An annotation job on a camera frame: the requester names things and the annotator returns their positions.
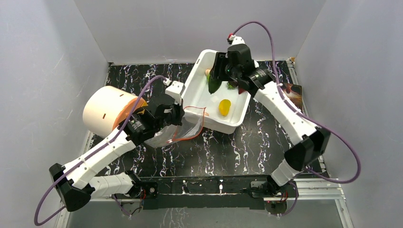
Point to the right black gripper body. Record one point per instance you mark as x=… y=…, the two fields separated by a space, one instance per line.
x=220 y=64

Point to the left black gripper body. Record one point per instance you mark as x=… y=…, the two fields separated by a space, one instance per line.
x=175 y=118

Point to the green avocado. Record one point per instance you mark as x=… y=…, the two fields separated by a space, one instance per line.
x=213 y=84

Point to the dark purple mangosteen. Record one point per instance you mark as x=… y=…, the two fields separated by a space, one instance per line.
x=232 y=85

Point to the clear orange-zip bag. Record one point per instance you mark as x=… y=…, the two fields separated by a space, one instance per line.
x=192 y=125

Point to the white plastic bin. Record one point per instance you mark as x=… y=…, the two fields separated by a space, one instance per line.
x=196 y=94

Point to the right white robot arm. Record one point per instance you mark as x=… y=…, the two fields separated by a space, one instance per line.
x=309 y=141

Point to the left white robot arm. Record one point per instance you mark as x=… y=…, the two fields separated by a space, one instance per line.
x=77 y=182

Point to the cream orange cylinder appliance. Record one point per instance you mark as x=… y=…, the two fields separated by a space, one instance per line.
x=106 y=108

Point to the dark cover book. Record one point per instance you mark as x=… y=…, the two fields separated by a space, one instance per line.
x=294 y=93

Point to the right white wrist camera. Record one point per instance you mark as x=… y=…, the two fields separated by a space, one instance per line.
x=232 y=40

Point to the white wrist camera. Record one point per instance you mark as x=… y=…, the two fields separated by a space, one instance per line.
x=232 y=40
x=175 y=90

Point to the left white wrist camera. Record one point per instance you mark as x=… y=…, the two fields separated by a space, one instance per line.
x=175 y=90

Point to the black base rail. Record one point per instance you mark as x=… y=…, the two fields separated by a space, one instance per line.
x=237 y=191

